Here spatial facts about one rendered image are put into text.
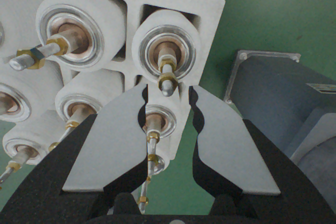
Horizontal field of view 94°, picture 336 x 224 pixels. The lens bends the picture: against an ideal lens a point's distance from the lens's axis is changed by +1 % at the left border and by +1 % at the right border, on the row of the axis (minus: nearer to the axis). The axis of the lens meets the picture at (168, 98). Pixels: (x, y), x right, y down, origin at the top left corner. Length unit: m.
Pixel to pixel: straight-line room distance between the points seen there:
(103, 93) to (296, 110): 0.32
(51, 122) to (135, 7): 0.29
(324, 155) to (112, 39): 0.33
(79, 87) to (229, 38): 0.39
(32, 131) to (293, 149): 0.45
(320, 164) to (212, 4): 0.28
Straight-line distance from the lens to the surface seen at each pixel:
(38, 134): 0.39
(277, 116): 0.36
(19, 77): 0.33
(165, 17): 0.21
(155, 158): 0.21
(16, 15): 0.29
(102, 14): 0.23
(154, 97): 0.25
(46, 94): 0.34
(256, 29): 0.52
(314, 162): 0.33
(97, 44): 0.22
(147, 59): 0.21
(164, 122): 0.27
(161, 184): 0.96
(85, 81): 0.28
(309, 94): 0.35
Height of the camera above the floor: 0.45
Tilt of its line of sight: 57 degrees down
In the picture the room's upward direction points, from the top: 179 degrees clockwise
